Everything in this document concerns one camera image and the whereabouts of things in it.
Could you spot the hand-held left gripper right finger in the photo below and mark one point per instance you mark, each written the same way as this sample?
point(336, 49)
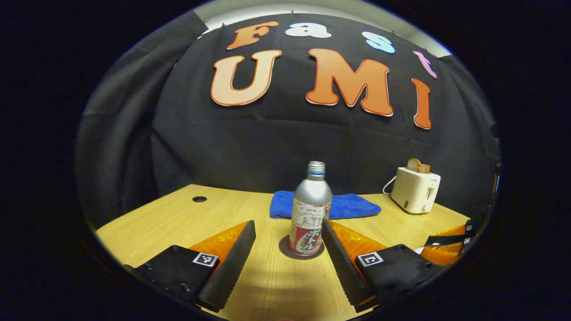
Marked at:
point(343, 267)

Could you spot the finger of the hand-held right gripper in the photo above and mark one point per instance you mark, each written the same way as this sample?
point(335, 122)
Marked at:
point(446, 255)
point(450, 231)

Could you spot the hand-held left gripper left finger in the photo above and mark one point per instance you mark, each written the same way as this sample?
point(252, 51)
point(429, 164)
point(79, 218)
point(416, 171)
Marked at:
point(232, 267)

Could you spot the dark round coaster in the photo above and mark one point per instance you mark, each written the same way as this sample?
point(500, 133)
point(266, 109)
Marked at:
point(285, 250)

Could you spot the silver water bottle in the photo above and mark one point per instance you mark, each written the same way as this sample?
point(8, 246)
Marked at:
point(310, 209)

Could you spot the white toaster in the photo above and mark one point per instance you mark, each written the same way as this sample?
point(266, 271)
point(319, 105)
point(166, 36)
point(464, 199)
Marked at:
point(415, 191)

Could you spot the blue towel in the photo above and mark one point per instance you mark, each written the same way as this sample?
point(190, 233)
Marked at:
point(352, 206)

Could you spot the brown bread slice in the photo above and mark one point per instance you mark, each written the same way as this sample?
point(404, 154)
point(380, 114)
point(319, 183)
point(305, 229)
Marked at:
point(425, 169)
point(414, 166)

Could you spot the plain black backdrop cloth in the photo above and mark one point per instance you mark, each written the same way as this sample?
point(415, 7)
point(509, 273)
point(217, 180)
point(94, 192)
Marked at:
point(120, 133)

